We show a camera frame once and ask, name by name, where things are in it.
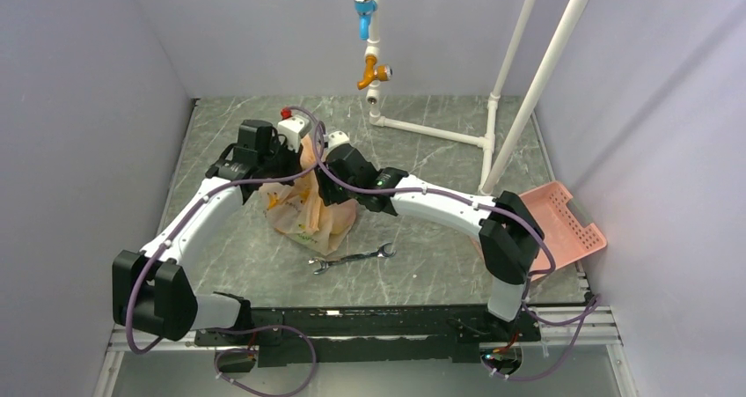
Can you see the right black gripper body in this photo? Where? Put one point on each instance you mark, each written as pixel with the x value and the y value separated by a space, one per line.
pixel 332 193

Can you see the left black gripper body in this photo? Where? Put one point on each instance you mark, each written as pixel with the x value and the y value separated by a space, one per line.
pixel 281 158

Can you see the orange banana-print plastic bag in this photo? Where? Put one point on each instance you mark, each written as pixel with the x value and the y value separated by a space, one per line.
pixel 298 212

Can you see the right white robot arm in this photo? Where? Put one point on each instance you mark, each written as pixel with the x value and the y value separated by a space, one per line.
pixel 398 193

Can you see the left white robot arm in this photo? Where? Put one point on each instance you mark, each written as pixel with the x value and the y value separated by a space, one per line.
pixel 152 287

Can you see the silver open-end wrench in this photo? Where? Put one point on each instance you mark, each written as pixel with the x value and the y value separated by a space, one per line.
pixel 385 251

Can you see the orange tap valve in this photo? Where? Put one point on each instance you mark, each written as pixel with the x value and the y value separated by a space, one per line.
pixel 373 72

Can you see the blue tap valve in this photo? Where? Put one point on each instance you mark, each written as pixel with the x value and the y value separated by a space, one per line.
pixel 365 9

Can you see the pink plastic basket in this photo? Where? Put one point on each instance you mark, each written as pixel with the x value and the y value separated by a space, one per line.
pixel 562 225

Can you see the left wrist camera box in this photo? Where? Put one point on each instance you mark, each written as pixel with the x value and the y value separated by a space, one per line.
pixel 294 127

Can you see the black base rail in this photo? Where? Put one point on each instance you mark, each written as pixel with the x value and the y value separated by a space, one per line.
pixel 458 333

